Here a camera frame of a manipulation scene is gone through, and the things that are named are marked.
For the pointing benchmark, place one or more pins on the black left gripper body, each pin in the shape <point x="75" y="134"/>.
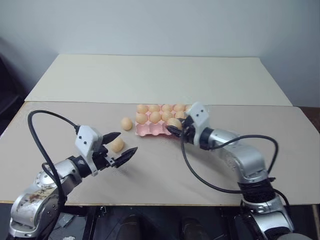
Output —
<point x="101" y="161"/>

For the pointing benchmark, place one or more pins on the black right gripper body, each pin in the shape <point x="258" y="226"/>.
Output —
<point x="189" y="132"/>

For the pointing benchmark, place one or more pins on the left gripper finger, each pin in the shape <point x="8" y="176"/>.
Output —
<point x="111" y="137"/>
<point x="126" y="156"/>

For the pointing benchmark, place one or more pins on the tan egg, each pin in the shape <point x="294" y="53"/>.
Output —
<point x="117" y="145"/>
<point x="166" y="108"/>
<point x="154" y="108"/>
<point x="142" y="108"/>
<point x="141" y="118"/>
<point x="180" y="114"/>
<point x="126" y="123"/>
<point x="174" y="122"/>
<point x="155" y="116"/>
<point x="179" y="107"/>
<point x="167" y="115"/>

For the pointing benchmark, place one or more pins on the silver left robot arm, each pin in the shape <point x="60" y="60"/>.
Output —
<point x="47" y="185"/>

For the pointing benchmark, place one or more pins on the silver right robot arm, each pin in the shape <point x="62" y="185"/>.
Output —
<point x="247" y="160"/>

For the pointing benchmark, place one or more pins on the pink egg carton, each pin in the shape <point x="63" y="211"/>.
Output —
<point x="147" y="130"/>

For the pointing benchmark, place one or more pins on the dark furniture piece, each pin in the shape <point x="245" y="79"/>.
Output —
<point x="10" y="95"/>

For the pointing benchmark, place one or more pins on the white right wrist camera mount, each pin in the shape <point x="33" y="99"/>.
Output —
<point x="200" y="120"/>

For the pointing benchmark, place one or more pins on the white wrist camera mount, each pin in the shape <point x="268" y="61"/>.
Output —
<point x="200" y="120"/>
<point x="87" y="141"/>

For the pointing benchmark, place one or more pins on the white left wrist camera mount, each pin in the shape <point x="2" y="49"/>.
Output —
<point x="87" y="141"/>

